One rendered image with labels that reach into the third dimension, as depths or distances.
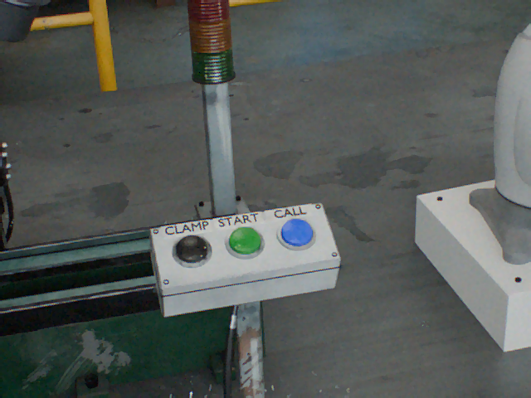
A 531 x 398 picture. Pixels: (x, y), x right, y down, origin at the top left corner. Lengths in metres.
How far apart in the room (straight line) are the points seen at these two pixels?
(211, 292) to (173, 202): 0.67
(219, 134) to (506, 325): 0.51
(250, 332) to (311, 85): 1.08
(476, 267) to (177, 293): 0.47
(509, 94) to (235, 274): 0.46
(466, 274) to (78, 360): 0.50
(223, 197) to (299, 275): 0.58
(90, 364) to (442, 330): 0.44
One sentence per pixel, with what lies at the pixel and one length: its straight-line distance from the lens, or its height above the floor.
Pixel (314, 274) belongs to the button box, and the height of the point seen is 1.03.
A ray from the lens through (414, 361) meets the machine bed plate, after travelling 1.16.
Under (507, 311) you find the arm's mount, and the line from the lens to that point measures 1.16.
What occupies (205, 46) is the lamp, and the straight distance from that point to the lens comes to 1.33.
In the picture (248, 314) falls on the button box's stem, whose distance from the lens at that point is 0.93.
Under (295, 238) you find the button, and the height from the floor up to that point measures 1.07.
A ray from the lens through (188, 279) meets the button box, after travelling 0.85.
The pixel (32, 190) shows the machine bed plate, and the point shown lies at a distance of 1.63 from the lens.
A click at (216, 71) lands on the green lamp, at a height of 1.05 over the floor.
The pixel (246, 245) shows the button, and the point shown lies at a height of 1.07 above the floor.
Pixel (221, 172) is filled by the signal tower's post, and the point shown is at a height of 0.88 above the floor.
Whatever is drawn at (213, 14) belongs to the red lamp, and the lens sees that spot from 1.32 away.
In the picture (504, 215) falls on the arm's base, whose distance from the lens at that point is 1.24.
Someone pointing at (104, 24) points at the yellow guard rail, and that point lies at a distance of 3.38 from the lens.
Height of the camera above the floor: 1.51
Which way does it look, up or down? 29 degrees down
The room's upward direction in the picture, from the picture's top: 3 degrees counter-clockwise
